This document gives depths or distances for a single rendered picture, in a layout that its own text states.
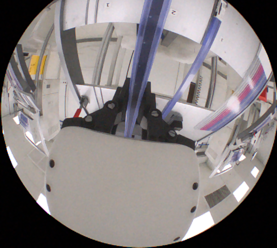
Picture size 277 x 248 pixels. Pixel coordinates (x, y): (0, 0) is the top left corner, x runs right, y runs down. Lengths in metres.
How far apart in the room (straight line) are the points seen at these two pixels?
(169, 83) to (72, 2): 2.04
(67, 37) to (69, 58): 0.06
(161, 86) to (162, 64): 0.46
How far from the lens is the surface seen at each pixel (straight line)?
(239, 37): 0.27
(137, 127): 0.39
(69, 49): 0.29
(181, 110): 0.34
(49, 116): 1.31
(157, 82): 2.01
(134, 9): 0.18
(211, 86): 0.73
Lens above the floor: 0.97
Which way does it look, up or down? 13 degrees up
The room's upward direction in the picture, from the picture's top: 169 degrees counter-clockwise
